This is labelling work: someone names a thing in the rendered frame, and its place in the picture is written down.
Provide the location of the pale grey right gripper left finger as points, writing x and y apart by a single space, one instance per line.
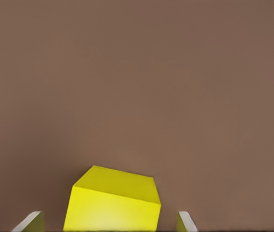
31 222

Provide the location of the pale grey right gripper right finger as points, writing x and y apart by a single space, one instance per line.
184 221

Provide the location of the yellow square block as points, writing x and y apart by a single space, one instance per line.
112 203

